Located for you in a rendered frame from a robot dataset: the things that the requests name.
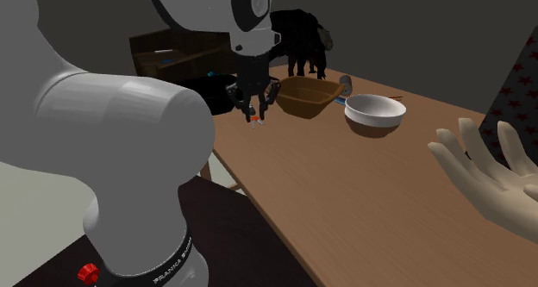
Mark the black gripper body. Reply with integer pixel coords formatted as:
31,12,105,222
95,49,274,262
234,52,272,97

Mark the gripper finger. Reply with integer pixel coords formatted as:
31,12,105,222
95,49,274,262
258,78,282,121
226,84,256,123

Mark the brown square bowl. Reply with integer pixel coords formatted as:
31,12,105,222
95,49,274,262
274,75,346,121

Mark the black animal figure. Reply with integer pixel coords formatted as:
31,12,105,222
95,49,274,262
268,9,335,81

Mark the grey cylinder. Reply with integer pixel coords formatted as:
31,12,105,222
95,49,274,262
339,74,353,97

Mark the dark wooden shelf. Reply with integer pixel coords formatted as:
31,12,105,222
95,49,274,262
128,27,237,84

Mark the white round bowl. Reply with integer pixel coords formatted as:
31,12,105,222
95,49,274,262
344,93,408,130

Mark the brown wooden table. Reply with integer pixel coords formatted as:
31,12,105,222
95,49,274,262
198,63,538,287

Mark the dark robot stand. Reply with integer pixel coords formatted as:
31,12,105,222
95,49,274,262
12,174,319,287

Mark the beige hand model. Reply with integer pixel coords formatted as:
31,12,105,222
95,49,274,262
427,117,538,246

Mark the dark box with red stars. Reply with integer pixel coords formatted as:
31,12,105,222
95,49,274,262
478,24,538,166

